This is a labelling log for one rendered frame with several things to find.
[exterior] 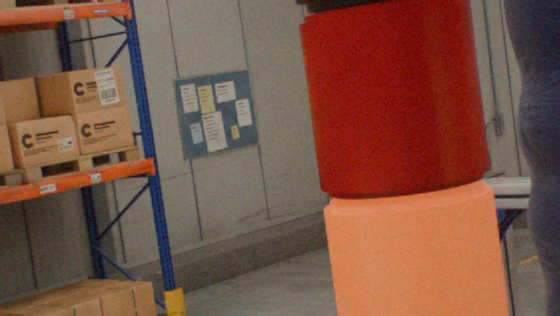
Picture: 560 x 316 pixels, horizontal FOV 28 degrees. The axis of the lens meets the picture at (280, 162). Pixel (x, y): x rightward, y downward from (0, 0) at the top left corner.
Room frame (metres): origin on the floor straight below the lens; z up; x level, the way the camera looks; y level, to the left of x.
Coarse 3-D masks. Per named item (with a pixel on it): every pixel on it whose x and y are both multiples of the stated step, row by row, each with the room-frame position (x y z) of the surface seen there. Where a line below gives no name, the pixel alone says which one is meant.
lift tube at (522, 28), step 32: (512, 0) 1.24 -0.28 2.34; (544, 0) 1.19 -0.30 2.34; (512, 32) 1.25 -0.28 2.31; (544, 32) 1.19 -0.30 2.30; (544, 64) 1.21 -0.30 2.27; (544, 96) 1.21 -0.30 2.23; (544, 128) 1.21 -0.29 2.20; (544, 160) 1.23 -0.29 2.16; (544, 192) 1.23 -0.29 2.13; (544, 224) 1.23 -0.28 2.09; (544, 256) 1.25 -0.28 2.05
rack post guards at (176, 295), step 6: (180, 288) 9.89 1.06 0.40; (168, 294) 9.79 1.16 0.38; (174, 294) 9.81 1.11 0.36; (180, 294) 9.86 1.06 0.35; (168, 300) 9.80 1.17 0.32; (174, 300) 9.80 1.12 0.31; (180, 300) 9.85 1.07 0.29; (168, 306) 9.81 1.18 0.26; (174, 306) 9.80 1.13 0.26; (180, 306) 9.85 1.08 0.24; (168, 312) 9.81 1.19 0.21; (174, 312) 9.79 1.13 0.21; (180, 312) 9.84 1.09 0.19
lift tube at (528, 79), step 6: (552, 72) 1.20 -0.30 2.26; (558, 72) 1.20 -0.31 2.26; (528, 78) 1.24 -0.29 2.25; (534, 78) 1.23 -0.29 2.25; (552, 78) 1.20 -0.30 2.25; (558, 78) 1.20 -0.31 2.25; (528, 84) 1.24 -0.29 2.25; (558, 84) 1.20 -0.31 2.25; (552, 276) 1.24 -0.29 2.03; (558, 276) 1.23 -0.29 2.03; (552, 282) 1.25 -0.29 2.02; (558, 282) 1.23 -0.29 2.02; (552, 288) 1.25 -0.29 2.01; (558, 288) 1.23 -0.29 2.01
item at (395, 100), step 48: (432, 0) 0.30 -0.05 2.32; (336, 48) 0.31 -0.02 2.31; (384, 48) 0.30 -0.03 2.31; (432, 48) 0.30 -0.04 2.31; (336, 96) 0.31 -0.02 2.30; (384, 96) 0.30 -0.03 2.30; (432, 96) 0.30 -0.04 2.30; (480, 96) 0.32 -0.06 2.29; (336, 144) 0.31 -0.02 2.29; (384, 144) 0.30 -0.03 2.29; (432, 144) 0.30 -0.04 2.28; (480, 144) 0.31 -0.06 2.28; (336, 192) 0.31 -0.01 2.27; (384, 192) 0.30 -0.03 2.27
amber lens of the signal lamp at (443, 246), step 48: (432, 192) 0.32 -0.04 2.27; (480, 192) 0.31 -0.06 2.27; (336, 240) 0.31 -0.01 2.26; (384, 240) 0.30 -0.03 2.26; (432, 240) 0.30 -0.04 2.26; (480, 240) 0.31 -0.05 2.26; (336, 288) 0.32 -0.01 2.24; (384, 288) 0.30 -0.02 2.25; (432, 288) 0.30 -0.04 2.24; (480, 288) 0.30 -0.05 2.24
